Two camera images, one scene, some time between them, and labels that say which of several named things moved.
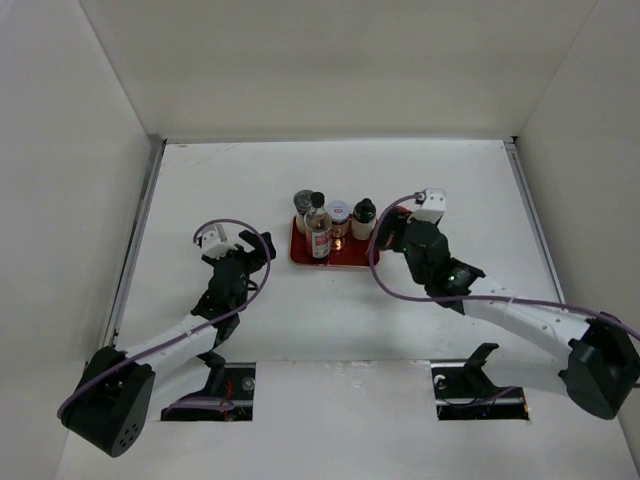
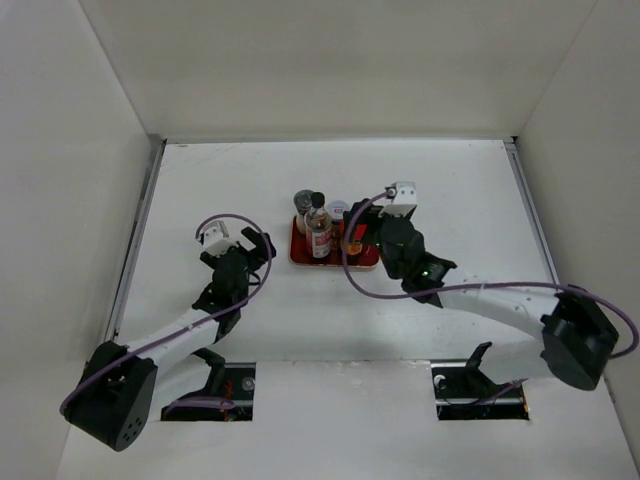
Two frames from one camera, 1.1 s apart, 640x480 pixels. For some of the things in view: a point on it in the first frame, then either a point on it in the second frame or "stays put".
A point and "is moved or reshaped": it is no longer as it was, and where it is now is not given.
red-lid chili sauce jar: [394, 228] is moved or reshaped
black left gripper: [260, 255] stays put
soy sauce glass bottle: [318, 226] stays put
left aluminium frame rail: [126, 274] stays put
